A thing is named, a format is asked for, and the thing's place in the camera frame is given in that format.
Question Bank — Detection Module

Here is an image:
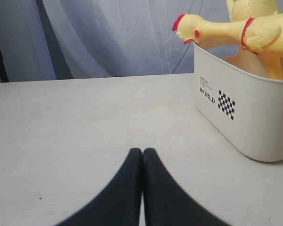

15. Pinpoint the grey backdrop curtain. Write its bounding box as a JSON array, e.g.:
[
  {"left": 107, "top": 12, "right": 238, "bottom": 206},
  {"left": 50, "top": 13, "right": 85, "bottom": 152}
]
[{"left": 0, "top": 0, "right": 229, "bottom": 82}]

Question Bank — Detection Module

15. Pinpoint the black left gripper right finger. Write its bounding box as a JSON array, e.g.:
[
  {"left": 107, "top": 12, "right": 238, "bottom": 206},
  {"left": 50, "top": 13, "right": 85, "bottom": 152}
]
[{"left": 143, "top": 148, "right": 229, "bottom": 226}]

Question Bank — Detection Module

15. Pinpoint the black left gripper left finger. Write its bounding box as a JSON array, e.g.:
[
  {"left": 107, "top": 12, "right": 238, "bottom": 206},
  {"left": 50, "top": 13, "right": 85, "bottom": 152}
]
[{"left": 57, "top": 147, "right": 143, "bottom": 226}]

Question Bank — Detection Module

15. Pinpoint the cream bin marked O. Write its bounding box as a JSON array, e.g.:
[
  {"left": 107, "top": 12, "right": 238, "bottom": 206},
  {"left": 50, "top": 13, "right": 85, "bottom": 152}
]
[{"left": 194, "top": 46, "right": 283, "bottom": 162}]

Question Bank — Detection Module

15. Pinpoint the whole rubber chicken beak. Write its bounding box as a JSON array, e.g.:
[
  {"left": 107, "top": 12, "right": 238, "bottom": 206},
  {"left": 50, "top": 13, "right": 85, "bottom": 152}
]
[{"left": 226, "top": 0, "right": 283, "bottom": 80}]

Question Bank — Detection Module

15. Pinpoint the whole rubber chicken face down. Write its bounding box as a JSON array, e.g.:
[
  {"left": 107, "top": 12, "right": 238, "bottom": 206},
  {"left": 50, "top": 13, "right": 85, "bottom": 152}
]
[{"left": 172, "top": 13, "right": 283, "bottom": 81}]

